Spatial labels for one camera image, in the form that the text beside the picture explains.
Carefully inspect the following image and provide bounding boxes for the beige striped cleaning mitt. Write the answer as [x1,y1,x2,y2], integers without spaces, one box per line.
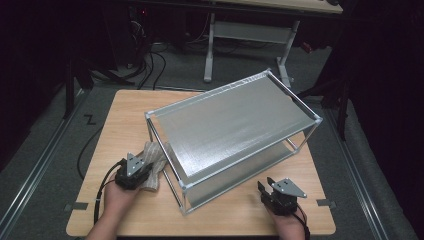
[133,141,174,193]

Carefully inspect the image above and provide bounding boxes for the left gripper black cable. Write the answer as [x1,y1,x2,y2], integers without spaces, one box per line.
[93,159,128,225]

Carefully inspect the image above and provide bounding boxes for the desk with white legs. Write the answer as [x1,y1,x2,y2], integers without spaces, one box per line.
[199,0,344,91]

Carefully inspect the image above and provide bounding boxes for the person's left hand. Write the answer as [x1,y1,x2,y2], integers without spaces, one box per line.
[103,180,143,215]

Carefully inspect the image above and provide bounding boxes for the black metal stand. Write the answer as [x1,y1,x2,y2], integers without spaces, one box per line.
[62,56,136,120]
[291,78,351,141]

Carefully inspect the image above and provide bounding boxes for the black floor cable bundle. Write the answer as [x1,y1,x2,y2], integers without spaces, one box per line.
[126,39,168,91]

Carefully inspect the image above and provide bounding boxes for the long black floor cable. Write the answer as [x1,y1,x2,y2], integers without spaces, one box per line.
[77,126,104,181]

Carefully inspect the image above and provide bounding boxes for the person's right hand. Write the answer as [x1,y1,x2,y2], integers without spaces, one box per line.
[265,207,307,240]

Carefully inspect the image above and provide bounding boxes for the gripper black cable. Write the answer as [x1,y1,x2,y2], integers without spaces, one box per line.
[93,159,128,225]
[292,203,312,240]

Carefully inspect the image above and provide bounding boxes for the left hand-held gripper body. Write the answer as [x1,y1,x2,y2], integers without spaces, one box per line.
[114,152,150,191]

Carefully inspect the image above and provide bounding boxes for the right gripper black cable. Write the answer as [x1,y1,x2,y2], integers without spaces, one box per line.
[292,203,312,240]

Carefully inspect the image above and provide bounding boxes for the grey two-tier rack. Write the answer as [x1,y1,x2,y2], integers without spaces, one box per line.
[144,68,324,216]

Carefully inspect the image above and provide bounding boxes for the grey tape piece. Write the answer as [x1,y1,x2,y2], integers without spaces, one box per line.
[63,201,89,213]
[316,198,337,208]

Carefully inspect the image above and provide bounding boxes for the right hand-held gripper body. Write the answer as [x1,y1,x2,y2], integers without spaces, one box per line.
[260,177,308,217]

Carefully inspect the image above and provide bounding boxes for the dark computer tower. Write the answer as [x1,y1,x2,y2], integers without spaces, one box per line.
[128,4,153,69]

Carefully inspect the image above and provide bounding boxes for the metal floor rail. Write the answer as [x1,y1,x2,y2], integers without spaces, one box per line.
[323,107,383,240]
[0,89,88,231]

